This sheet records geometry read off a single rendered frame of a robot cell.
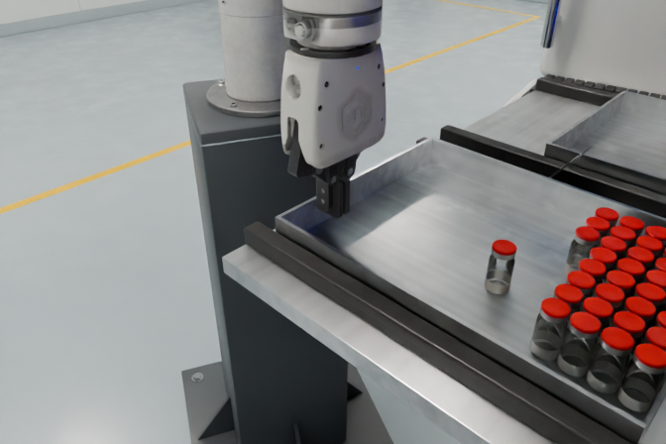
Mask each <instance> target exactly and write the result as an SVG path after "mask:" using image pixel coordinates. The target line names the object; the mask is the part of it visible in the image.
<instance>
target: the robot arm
mask: <svg viewBox="0 0 666 444"><path fill-rule="evenodd" d="M217 1H218V10H219V20H220V30H221V40H222V50H223V59H224V69H225V79H226V80H224V79H220V80H218V83H216V84H214V85H213V86H212V87H210V88H209V90H208V91H207V93H206V97H207V103H208V104H209V106H210V107H212V108H213V109H215V110H217V111H219V112H222V113H225V114H228V115H233V116H241V117H272V116H278V115H280V126H281V139H282V146H283V150H284V152H285V153H286V154H287V155H289V162H288V169H287V171H288V173H290V174H292V175H294V176H296V177H299V178H301V177H306V176H313V177H315V178H316V205H317V208H318V209H319V210H321V211H323V212H325V213H327V214H329V215H331V216H333V217H334V218H336V219H338V218H340V217H342V215H343V214H344V215H345V214H347V213H349V212H350V179H349V177H352V176H353V175H354V173H355V170H356V162H357V159H358V157H359V155H360V153H361V152H362V151H363V150H365V149H367V148H369V147H371V146H373V145H374V144H376V143H377V142H379V141H380V140H381V139H382V138H383V136H384V134H385V130H386V110H387V105H386V76H385V65H384V58H383V52H382V47H381V43H380V41H378V38H379V37H380V36H381V35H382V20H383V0H217Z"/></svg>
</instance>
